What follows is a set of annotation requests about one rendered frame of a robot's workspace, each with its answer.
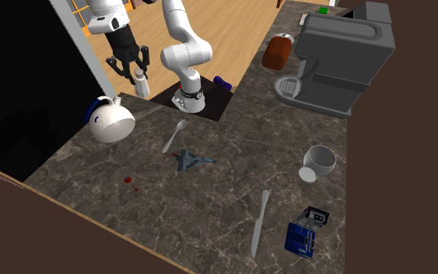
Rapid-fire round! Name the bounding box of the white salt shaker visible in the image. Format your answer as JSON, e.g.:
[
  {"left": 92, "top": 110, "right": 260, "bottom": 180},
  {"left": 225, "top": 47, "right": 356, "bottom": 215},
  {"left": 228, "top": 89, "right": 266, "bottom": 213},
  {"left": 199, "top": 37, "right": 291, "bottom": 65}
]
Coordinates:
[{"left": 133, "top": 68, "right": 152, "bottom": 100}]

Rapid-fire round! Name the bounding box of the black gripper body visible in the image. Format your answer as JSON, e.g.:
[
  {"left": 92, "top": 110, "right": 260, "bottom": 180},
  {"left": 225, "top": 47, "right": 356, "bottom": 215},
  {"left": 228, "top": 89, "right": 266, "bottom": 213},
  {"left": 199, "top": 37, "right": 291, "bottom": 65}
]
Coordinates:
[{"left": 104, "top": 23, "right": 142, "bottom": 72}]

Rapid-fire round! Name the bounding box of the small red pin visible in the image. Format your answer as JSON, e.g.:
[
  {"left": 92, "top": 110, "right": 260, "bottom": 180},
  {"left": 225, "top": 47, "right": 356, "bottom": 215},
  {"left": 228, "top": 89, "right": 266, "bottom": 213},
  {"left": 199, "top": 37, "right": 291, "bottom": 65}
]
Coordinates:
[{"left": 123, "top": 175, "right": 139, "bottom": 192}]

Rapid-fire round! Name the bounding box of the white cup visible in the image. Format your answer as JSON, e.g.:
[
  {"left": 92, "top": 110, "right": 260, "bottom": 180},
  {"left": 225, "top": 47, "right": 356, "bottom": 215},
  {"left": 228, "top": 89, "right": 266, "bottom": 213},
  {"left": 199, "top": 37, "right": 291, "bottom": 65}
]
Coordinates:
[{"left": 298, "top": 145, "right": 338, "bottom": 184}]

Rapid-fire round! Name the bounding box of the dark robot stand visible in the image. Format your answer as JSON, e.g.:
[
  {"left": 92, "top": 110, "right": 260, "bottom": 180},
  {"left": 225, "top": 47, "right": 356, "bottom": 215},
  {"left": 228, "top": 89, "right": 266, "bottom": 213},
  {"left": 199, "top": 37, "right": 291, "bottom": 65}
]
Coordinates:
[{"left": 149, "top": 73, "right": 235, "bottom": 123}]

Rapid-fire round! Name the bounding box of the silver spoon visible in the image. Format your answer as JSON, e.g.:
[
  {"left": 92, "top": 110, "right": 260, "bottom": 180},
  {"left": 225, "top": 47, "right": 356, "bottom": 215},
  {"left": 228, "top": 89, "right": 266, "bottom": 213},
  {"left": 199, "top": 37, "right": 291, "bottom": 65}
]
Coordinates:
[{"left": 161, "top": 119, "right": 188, "bottom": 155}]

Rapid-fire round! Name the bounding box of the dark blue cylinder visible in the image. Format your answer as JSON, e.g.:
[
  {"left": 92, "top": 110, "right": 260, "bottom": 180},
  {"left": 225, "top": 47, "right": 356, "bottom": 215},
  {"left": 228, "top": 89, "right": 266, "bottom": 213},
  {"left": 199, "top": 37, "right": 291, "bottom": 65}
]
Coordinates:
[{"left": 212, "top": 75, "right": 233, "bottom": 92}]

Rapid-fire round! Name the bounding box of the brown bread loaf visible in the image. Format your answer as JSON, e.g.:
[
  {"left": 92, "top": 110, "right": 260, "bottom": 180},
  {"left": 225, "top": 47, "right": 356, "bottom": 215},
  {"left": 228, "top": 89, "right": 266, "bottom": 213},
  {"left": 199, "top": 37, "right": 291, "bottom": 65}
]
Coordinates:
[{"left": 261, "top": 33, "right": 295, "bottom": 72}]

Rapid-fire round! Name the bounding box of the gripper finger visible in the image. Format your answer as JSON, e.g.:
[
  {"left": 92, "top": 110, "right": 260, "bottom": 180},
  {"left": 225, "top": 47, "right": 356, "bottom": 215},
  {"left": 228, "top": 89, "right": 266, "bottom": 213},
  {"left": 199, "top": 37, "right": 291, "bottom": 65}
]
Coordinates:
[
  {"left": 138, "top": 45, "right": 151, "bottom": 74},
  {"left": 106, "top": 56, "right": 136, "bottom": 86}
]

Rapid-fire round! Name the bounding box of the blue and black electronic board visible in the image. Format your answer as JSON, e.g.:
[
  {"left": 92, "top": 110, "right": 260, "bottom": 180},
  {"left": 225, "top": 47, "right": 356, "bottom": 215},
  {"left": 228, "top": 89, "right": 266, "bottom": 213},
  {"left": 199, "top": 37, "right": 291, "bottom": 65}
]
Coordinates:
[{"left": 283, "top": 205, "right": 331, "bottom": 259}]

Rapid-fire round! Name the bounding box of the grey coffee machine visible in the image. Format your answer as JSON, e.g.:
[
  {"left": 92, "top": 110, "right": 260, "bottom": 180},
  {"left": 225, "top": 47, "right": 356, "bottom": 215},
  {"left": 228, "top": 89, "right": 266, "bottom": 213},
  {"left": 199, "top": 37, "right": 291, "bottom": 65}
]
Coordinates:
[{"left": 272, "top": 0, "right": 397, "bottom": 120}]

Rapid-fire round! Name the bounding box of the grey toy jet plane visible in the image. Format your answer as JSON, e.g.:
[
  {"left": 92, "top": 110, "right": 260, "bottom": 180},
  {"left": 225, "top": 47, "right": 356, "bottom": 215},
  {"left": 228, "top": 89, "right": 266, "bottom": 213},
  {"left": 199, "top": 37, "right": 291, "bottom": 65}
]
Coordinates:
[{"left": 171, "top": 148, "right": 219, "bottom": 173}]

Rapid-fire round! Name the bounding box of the silver table knife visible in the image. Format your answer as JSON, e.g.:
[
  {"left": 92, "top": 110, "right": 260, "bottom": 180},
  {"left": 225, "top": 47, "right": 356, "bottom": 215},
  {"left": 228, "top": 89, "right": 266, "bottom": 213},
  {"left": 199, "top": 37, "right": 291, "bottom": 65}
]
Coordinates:
[{"left": 250, "top": 189, "right": 271, "bottom": 258}]

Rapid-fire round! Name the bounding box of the white kettle with blue handle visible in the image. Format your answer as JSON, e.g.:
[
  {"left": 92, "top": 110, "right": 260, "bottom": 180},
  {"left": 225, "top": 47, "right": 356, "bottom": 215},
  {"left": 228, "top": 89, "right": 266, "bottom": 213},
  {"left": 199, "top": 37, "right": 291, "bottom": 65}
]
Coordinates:
[{"left": 83, "top": 95, "right": 137, "bottom": 144}]

